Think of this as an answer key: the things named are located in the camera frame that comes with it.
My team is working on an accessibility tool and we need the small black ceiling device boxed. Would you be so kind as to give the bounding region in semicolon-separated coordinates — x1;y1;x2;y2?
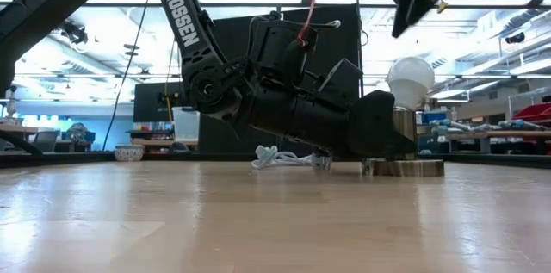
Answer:
504;31;526;45

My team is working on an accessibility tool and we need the red zip tie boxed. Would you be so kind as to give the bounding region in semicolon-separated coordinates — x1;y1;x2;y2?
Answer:
296;0;318;48

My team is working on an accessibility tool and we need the low shelf with books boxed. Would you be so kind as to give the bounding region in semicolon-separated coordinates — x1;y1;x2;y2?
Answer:
126;128;200;148

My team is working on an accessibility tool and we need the row of blue bins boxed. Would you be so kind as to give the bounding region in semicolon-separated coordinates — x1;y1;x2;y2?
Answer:
415;110;449;127

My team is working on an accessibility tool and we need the small patterned ceramic bowl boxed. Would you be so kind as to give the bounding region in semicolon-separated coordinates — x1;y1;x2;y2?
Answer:
114;144;145;163

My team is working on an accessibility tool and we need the wooden workbench with parts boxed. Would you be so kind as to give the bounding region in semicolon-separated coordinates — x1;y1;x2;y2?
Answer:
445;128;551;155

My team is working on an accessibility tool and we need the grey patterned bag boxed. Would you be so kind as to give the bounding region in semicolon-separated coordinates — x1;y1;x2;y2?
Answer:
64;121;96;144

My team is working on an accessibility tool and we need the black hanging cable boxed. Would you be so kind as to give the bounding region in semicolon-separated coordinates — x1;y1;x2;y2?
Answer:
101;0;152;152

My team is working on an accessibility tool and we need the white globe lightbulb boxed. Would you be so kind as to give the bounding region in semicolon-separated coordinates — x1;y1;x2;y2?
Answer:
386;55;436;112

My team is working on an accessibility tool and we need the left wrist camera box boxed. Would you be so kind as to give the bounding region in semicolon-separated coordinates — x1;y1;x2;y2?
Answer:
319;57;364;97

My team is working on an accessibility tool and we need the white lamp power cable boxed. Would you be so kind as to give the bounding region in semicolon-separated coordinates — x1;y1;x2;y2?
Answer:
251;144;334;171

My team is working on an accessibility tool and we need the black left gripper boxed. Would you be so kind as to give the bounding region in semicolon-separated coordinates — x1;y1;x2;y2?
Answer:
294;89;418;160

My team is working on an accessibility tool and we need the clear plastic tub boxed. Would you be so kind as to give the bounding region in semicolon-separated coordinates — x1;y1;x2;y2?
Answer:
171;106;201;141

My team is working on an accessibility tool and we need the black ceiling camera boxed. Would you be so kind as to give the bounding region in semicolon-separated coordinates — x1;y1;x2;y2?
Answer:
58;18;90;46

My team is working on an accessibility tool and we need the brass lamp socket base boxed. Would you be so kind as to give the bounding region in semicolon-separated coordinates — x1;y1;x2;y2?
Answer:
360;108;446;178

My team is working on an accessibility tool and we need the brown desk with black leg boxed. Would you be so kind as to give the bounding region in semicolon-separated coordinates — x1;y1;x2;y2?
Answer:
0;124;46;157

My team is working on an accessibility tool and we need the dark mesh chair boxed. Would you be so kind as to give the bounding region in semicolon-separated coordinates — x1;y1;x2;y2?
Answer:
30;129;62;153

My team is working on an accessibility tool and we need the black monitor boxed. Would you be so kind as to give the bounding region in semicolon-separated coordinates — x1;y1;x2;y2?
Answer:
133;82;187;124

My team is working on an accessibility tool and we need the black aluminium table frame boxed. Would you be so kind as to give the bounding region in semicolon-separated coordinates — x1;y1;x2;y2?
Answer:
0;151;551;170

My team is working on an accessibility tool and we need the red plastic bin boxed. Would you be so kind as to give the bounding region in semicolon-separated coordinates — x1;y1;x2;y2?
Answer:
511;102;551;130

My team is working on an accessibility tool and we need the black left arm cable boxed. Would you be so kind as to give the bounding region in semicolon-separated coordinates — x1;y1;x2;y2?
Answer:
248;14;342;50

